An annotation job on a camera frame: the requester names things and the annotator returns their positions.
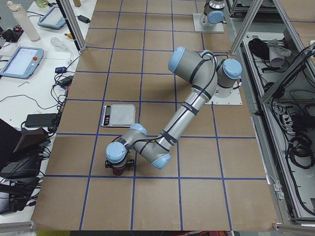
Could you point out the near blue teach pendant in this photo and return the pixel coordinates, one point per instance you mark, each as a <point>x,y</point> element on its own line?
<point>22,63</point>

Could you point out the near cardboard tube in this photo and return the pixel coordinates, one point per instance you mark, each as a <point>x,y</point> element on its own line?
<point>77,3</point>

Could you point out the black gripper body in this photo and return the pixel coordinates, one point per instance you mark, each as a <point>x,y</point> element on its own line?
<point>107,164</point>

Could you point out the red yellow mango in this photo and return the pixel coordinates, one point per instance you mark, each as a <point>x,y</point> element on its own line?
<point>118,172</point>

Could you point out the far cardboard tube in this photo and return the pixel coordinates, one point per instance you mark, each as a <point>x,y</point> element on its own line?
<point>20,15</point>

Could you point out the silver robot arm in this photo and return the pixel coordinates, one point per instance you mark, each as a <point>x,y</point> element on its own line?
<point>209,76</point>
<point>213,12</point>

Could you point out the blue teach pendant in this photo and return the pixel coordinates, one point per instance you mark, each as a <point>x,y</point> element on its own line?
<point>53,19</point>
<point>22,63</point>

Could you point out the silver digital kitchen scale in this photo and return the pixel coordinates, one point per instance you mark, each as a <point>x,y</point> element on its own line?
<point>118,115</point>

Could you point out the black laptop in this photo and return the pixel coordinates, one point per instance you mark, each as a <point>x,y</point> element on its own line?
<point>19,151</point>

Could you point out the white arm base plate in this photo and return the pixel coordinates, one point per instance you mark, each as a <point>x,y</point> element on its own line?
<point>199,25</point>
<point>226,96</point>

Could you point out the black power adapter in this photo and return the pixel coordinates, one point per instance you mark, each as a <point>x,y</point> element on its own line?
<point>83,19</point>

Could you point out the gold metal cylinder tool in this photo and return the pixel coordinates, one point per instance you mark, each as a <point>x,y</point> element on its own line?
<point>68,35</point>

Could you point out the cardboard tube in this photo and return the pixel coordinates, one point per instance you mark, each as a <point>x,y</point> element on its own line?
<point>20,15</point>
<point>77,3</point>

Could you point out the aluminium frame post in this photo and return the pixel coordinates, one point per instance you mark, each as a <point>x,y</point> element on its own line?
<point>69,16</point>

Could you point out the far blue teach pendant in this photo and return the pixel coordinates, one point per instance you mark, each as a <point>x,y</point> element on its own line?
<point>53,19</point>

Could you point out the clear light bulb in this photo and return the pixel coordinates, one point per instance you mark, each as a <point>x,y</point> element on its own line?
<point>57,43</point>

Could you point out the small blue device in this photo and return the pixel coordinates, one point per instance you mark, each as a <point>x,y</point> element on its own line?
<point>60,70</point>

